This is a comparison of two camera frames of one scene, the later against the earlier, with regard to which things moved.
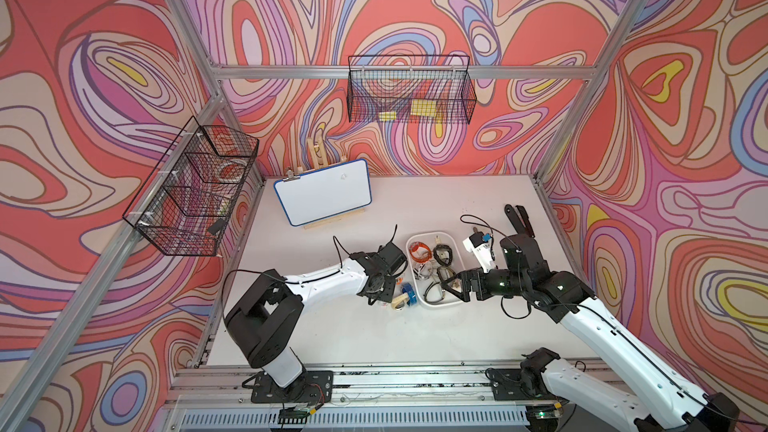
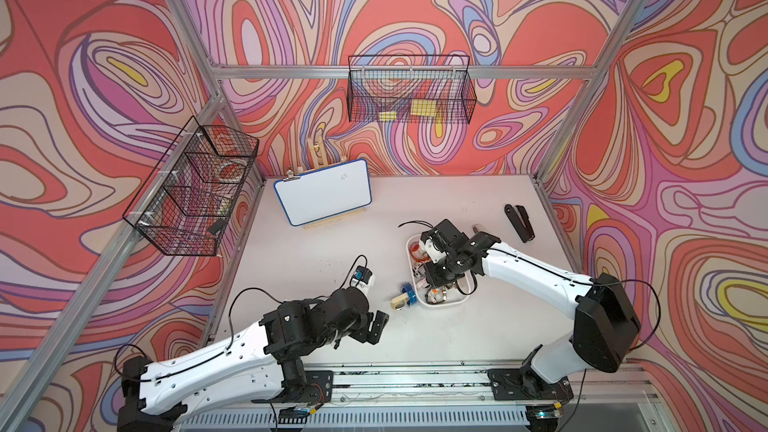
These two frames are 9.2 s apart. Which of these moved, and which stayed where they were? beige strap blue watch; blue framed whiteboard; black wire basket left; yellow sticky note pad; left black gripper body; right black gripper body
Moved: left black gripper body; right black gripper body
Stayed: blue framed whiteboard; yellow sticky note pad; black wire basket left; beige strap blue watch
